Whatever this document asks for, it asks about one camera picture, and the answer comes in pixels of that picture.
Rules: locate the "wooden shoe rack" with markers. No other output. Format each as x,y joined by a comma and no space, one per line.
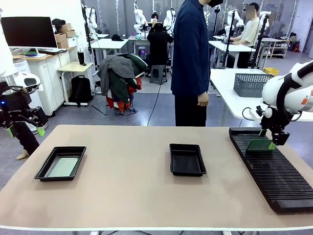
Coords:
278,47

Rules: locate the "blue green bowl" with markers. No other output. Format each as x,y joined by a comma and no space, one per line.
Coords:
30,54

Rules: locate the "black slotted board rack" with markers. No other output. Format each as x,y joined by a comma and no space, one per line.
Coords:
269,171

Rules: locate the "black backpack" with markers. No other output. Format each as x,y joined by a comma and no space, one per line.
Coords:
80,90

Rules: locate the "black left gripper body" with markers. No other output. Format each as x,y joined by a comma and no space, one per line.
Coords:
12,107

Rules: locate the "black ESD tray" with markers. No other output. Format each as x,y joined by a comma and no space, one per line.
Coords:
41,175
187,162

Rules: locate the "person in navy coat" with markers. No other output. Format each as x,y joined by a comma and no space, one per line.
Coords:
190,49

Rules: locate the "pile of jackets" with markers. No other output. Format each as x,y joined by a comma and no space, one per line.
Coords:
119,78

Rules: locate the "small rolling desk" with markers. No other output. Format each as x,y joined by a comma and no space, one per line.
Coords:
75,66

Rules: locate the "right forearm in navy sleeve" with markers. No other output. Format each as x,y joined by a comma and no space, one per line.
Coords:
204,78

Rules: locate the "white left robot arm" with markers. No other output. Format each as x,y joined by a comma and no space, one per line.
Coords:
7,56

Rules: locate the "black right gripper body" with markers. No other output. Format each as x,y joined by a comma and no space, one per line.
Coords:
275,122

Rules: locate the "person in tan coat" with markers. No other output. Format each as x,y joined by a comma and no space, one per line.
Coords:
27,142

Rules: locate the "cardboard box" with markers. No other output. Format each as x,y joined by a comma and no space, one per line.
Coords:
62,44
70,33
60,38
65,27

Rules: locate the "black tripod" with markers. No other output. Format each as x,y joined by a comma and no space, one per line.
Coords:
228,41
261,41

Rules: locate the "white desk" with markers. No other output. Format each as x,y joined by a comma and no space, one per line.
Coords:
107,44

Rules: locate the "metal chair frame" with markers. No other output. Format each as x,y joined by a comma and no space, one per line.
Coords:
99,105

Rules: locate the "white air purifier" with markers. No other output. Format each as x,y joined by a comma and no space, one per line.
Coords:
20,65

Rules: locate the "grey plastic basket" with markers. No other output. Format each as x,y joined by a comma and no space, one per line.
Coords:
248,84

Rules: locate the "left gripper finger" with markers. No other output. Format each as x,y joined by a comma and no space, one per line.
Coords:
11,132
40,120

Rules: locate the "person in cream shirt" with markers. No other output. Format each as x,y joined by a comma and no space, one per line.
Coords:
250,31

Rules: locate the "person's right hand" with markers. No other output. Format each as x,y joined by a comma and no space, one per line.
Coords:
203,100

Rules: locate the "black cap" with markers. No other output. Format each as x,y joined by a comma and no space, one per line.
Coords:
117,38

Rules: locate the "white cabinet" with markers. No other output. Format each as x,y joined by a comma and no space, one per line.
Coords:
51,80

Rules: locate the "white side table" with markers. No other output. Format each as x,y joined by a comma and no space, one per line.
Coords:
232,98

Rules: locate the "black tumbler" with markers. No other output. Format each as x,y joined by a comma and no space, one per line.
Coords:
80,58

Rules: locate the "green circuit board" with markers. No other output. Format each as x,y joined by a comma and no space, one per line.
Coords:
258,145
62,167

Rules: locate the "seated person in black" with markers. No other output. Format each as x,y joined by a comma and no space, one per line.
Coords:
159,46

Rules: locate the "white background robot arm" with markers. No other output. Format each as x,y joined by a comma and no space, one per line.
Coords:
91,22
139,17
170,20
236,20

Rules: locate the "grey plastic stool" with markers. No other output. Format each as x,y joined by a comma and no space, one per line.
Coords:
158,73

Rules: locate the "grey workbench desk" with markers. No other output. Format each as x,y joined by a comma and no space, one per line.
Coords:
139,42

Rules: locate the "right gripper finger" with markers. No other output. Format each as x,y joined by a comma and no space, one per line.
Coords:
262,133
281,138

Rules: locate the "white box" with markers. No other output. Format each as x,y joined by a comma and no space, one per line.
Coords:
72,42

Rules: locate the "yellow plastic bin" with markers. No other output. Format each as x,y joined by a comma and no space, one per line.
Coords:
271,71

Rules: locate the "black computer monitor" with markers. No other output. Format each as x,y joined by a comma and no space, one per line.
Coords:
30,31

